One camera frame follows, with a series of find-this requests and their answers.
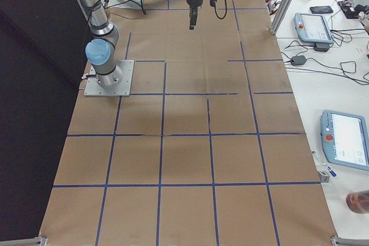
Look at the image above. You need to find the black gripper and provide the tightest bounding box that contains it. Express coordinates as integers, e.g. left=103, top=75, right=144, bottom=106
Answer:
left=186, top=0, right=204, bottom=30

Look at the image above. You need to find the black power adapter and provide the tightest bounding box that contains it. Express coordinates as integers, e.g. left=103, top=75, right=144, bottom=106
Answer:
left=290, top=55, right=307, bottom=66

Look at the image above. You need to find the far teach pendant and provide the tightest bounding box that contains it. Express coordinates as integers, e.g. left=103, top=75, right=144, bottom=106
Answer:
left=293, top=13, right=334, bottom=44

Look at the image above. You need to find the teach pendant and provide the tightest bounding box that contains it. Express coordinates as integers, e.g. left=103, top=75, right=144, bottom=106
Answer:
left=321, top=110, right=368, bottom=171
left=293, top=13, right=334, bottom=44

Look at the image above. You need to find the black smartphone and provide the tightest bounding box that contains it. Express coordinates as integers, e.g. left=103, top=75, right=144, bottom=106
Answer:
left=310, top=6, right=333, bottom=14

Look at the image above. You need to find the near teach pendant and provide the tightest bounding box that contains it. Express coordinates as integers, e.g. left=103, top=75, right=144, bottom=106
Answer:
left=321, top=110, right=368, bottom=171

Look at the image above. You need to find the brown glass bottle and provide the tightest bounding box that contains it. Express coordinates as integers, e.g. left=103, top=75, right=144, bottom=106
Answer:
left=346, top=190, right=369, bottom=214

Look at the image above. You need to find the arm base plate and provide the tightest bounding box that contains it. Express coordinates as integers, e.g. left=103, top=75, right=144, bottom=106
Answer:
left=84, top=60, right=135, bottom=97
left=108, top=0, right=141, bottom=10

